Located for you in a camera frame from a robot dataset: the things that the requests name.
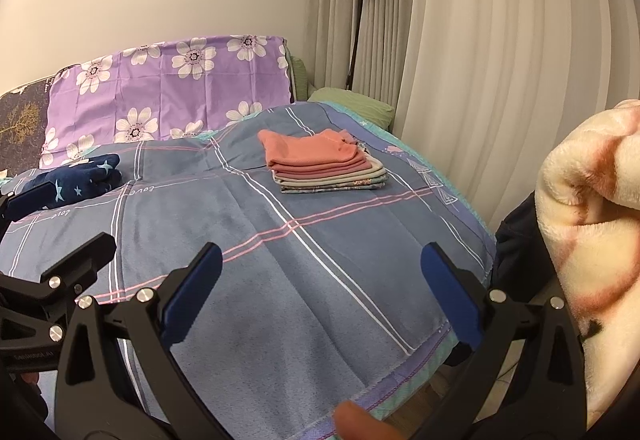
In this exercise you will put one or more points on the navy star-print blanket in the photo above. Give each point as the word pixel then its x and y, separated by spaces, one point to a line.
pixel 85 177

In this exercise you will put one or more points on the white pleated curtain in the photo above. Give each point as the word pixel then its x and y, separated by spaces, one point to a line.
pixel 500 45

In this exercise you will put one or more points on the green pillow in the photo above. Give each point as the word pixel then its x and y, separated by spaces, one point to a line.
pixel 350 103

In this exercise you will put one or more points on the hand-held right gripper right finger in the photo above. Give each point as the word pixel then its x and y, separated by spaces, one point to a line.
pixel 450 295

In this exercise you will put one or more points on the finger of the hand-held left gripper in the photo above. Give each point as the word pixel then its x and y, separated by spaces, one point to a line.
pixel 90 255
pixel 35 200

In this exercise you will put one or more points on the person's right hand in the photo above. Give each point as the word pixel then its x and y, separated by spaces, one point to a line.
pixel 362 422

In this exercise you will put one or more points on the cream fluffy blanket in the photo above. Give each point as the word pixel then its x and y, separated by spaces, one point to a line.
pixel 600 180

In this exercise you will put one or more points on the dark tree-print cushion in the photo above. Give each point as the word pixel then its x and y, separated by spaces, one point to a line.
pixel 25 120

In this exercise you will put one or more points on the orange long-sleeved shirt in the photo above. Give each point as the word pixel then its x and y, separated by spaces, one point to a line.
pixel 305 148

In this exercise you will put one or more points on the blue plaid bed sheet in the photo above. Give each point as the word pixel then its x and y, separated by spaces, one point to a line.
pixel 300 270

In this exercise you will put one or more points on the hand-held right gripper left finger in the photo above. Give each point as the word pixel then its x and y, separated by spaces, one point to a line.
pixel 195 292

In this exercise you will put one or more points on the dark cloth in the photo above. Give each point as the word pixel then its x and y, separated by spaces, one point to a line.
pixel 517 245

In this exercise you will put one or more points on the stack of folded clothes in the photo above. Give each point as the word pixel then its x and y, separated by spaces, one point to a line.
pixel 340 180

